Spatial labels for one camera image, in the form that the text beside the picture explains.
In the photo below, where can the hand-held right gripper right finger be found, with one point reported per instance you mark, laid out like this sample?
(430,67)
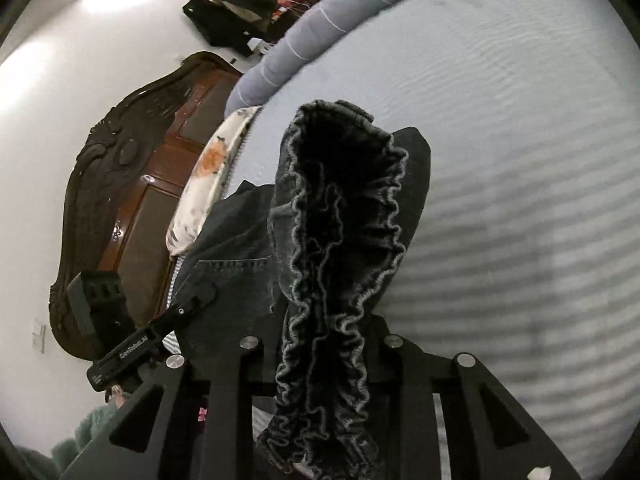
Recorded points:
(412,377)

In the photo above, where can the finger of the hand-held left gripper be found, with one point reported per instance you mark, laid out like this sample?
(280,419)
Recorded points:
(192,300)

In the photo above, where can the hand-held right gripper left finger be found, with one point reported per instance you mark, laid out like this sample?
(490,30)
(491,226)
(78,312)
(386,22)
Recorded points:
(232,385)

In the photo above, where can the dark grey pants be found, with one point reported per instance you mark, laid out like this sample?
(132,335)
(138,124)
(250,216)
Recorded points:
(340,210)

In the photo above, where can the person's left forearm green sleeve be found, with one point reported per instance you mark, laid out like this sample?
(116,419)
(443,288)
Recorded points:
(82,435)

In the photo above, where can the white floral pillow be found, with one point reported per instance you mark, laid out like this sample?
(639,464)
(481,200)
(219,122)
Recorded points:
(210,170)

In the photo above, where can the carved wooden headboard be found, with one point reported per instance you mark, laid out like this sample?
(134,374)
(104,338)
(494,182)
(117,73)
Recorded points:
(125,185)

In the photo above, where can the grey striped bed sheet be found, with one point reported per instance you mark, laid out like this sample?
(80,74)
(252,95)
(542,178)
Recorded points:
(500,160)

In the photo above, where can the small white box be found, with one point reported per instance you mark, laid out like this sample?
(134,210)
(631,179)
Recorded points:
(260,46)

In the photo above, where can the black bag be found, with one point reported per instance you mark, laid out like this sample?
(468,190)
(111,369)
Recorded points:
(220,22)

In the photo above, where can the grey bolster with white lines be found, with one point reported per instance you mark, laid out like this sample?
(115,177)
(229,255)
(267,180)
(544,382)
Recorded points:
(310,35)

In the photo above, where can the colourful cluttered shelf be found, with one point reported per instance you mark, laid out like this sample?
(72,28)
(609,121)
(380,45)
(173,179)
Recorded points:
(292,0)

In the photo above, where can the white wall switch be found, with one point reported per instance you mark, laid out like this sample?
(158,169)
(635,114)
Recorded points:
(38,337)

